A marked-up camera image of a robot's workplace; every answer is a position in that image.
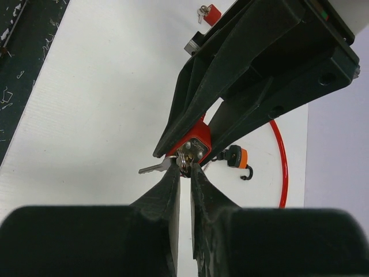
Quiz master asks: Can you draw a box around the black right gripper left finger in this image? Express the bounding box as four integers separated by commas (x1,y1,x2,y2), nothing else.
1,166,180,276

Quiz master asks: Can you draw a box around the silver key bunch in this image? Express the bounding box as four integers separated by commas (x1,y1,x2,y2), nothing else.
138,152,194,177

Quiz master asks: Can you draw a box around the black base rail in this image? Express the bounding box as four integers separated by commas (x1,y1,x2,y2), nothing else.
1,0,69,159

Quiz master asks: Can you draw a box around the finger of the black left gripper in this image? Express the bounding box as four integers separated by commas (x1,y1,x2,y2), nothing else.
201,77,349,165
153,1,305,158

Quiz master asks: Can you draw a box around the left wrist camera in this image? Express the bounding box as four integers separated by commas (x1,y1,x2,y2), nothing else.
184,32,205,56

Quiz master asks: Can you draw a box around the thick red cable lock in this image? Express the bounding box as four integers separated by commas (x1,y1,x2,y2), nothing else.
269,120,289,208

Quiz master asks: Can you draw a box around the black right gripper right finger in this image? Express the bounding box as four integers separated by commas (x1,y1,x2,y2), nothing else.
191,164,368,276

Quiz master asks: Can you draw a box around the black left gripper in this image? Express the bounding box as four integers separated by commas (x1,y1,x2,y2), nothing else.
219,1,359,121

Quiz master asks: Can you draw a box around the red cable padlock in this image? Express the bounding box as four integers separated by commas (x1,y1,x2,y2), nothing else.
197,4,222,27
166,114,212,163

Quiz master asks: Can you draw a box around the orange black padlock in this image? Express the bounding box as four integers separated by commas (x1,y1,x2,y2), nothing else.
211,145,254,181

